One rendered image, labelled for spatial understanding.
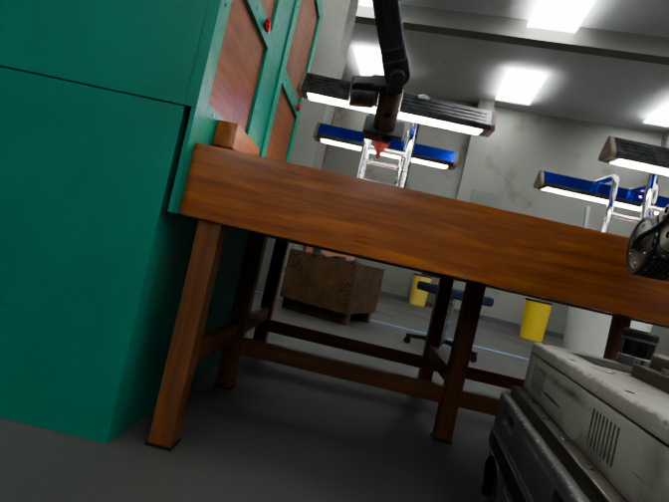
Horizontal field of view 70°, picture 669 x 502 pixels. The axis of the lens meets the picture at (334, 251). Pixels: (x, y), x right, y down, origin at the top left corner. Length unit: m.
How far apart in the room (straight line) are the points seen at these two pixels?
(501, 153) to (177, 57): 9.12
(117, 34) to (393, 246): 0.85
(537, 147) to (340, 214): 9.20
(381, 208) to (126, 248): 0.63
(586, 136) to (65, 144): 9.85
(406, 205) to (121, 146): 0.71
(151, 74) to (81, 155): 0.26
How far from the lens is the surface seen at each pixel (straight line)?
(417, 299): 9.13
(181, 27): 1.34
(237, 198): 1.23
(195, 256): 1.26
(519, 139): 10.26
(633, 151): 1.72
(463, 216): 1.21
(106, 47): 1.40
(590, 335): 3.66
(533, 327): 7.71
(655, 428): 0.66
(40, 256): 1.38
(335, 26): 5.98
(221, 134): 1.39
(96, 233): 1.31
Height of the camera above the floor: 0.57
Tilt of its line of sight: 1 degrees up
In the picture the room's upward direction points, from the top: 13 degrees clockwise
